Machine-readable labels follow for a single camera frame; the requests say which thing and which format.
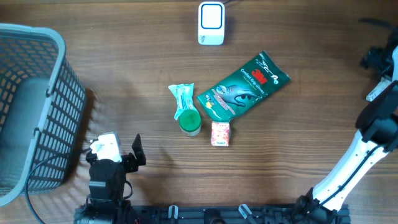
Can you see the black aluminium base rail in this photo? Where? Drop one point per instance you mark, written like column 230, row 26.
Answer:
column 267, row 214

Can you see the green lid jar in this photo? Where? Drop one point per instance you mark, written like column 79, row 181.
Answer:
column 190, row 122

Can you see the white barcode scanner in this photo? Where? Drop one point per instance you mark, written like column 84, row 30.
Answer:
column 211, row 23

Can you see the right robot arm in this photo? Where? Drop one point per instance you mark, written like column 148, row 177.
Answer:
column 375, row 138

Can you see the green 3M gloves packet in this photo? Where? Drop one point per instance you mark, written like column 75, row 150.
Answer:
column 255, row 81

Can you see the grey plastic mesh basket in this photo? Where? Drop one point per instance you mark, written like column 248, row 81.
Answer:
column 42, row 103

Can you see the red orange small carton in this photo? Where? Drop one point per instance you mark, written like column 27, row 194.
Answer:
column 220, row 134

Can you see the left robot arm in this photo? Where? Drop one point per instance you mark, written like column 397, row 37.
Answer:
column 106, row 202

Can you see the light blue packet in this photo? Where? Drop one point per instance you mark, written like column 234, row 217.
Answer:
column 184, row 97

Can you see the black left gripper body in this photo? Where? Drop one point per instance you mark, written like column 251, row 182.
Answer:
column 129, row 165

